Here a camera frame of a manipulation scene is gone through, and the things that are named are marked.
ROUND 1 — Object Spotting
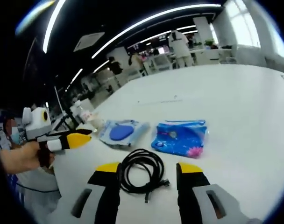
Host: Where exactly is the person's left hand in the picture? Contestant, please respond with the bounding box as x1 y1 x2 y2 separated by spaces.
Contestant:
25 140 56 169

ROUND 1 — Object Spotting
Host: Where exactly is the floral paper cup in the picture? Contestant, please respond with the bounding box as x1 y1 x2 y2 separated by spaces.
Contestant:
90 113 105 129

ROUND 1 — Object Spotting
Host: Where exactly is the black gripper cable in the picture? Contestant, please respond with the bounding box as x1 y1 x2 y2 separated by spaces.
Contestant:
15 182 61 193

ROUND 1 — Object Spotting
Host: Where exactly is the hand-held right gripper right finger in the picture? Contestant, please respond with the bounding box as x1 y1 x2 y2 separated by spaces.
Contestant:
176 162 245 224

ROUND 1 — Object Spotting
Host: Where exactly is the bright window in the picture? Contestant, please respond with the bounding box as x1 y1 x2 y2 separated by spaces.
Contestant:
223 0 262 48

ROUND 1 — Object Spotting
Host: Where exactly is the long ceiling light strip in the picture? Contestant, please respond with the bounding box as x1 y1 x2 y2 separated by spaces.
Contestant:
92 3 222 59

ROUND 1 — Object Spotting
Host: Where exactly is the blue-lid wet wipes pack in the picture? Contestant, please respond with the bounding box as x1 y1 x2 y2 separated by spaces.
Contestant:
99 119 150 148

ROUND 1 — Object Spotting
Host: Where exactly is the short ceiling light strip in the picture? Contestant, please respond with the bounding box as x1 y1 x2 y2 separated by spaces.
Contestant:
43 0 67 53

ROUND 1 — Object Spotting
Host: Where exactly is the ceiling air conditioner vent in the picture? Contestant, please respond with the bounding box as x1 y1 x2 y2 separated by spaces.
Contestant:
73 31 106 52

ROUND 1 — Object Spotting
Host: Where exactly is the blue tissue pack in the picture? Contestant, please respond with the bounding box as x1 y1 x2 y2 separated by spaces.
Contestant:
150 119 208 160

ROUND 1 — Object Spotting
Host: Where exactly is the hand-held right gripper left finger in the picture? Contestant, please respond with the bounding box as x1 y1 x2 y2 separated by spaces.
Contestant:
57 161 122 224

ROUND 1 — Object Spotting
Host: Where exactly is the person's head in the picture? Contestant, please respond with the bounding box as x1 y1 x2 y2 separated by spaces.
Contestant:
0 116 21 146

